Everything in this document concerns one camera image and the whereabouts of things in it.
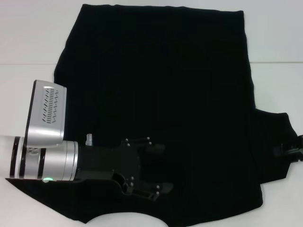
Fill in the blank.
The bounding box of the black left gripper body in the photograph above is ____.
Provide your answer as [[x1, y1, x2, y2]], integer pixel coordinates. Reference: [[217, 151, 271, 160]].
[[75, 139, 143, 196]]

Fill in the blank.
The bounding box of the black t-shirt with FREE print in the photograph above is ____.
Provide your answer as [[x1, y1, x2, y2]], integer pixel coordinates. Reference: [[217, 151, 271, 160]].
[[4, 3, 297, 227]]

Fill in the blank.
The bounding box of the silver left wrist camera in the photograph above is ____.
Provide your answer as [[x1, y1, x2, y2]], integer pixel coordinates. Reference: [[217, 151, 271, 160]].
[[25, 79, 67, 148]]

